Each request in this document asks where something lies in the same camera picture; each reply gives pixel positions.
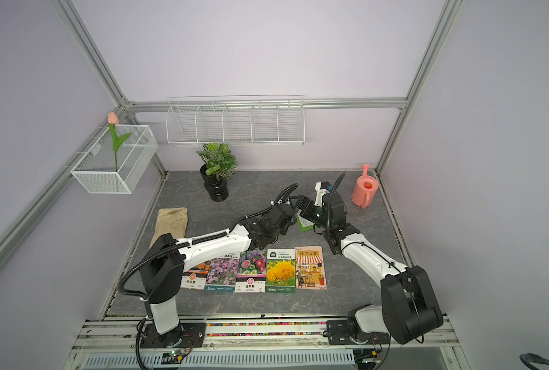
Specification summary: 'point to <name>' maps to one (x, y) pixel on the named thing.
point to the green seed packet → (304, 223)
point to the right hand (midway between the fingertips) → (294, 200)
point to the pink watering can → (365, 190)
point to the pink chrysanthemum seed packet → (250, 276)
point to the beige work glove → (170, 220)
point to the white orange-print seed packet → (310, 268)
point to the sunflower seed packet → (281, 276)
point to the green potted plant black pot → (219, 166)
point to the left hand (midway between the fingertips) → (280, 214)
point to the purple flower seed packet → (222, 273)
